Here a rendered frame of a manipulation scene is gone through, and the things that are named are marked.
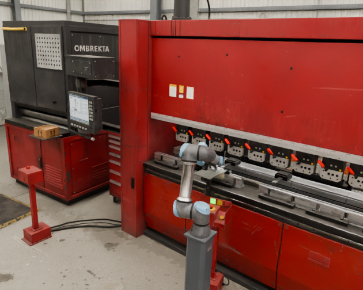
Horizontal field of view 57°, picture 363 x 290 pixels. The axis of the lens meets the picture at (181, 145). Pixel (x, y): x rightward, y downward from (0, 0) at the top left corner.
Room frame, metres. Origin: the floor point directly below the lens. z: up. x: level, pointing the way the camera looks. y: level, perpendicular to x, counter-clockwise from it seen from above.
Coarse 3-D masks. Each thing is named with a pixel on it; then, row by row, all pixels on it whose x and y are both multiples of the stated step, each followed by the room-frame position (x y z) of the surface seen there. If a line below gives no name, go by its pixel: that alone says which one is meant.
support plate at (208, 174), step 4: (196, 172) 2.79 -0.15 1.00; (200, 172) 2.80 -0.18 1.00; (204, 172) 2.80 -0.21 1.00; (208, 172) 2.81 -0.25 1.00; (212, 172) 2.81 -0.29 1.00; (216, 172) 2.81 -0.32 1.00; (220, 172) 2.82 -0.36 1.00; (224, 172) 2.84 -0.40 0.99; (200, 176) 2.72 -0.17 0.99; (204, 176) 2.71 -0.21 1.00; (208, 176) 2.71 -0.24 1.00; (212, 176) 2.71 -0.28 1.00; (216, 176) 2.73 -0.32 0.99
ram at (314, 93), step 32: (160, 64) 3.36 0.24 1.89; (192, 64) 3.11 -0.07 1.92; (224, 64) 2.90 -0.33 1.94; (256, 64) 2.72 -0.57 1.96; (288, 64) 2.56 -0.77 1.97; (320, 64) 2.41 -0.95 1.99; (352, 64) 2.29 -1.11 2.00; (160, 96) 3.35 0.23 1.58; (224, 96) 2.89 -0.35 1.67; (256, 96) 2.70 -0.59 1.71; (288, 96) 2.54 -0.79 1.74; (320, 96) 2.39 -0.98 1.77; (352, 96) 2.27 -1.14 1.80; (256, 128) 2.68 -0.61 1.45; (288, 128) 2.52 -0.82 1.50; (320, 128) 2.37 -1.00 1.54; (352, 128) 2.24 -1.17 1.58; (352, 160) 2.22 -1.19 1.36
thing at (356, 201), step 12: (228, 168) 3.13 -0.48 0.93; (240, 168) 3.04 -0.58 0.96; (252, 168) 3.00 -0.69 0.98; (264, 168) 3.01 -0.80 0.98; (264, 180) 2.89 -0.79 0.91; (300, 180) 2.74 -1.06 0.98; (300, 192) 2.67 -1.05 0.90; (312, 192) 2.61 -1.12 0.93; (324, 192) 2.55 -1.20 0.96; (336, 192) 2.51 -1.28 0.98; (348, 192) 2.52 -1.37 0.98; (336, 204) 2.49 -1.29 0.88; (348, 204) 2.44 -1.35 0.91; (360, 204) 2.38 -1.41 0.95
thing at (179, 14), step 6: (174, 0) 3.36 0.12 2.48; (180, 0) 3.31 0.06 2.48; (186, 0) 3.32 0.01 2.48; (174, 6) 3.35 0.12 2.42; (180, 6) 3.31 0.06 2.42; (186, 6) 3.32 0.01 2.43; (174, 12) 3.35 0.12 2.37; (180, 12) 3.31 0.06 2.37; (186, 12) 3.32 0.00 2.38; (174, 18) 3.31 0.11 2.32; (180, 18) 3.29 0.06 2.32; (186, 18) 3.30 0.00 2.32
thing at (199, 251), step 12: (192, 240) 2.10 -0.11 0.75; (204, 240) 2.06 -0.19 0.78; (192, 252) 2.10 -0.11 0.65; (204, 252) 2.07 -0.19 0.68; (192, 264) 2.09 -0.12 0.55; (204, 264) 2.07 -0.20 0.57; (192, 276) 2.09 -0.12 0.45; (204, 276) 2.07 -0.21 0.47; (192, 288) 2.09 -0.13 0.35; (204, 288) 2.08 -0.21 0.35
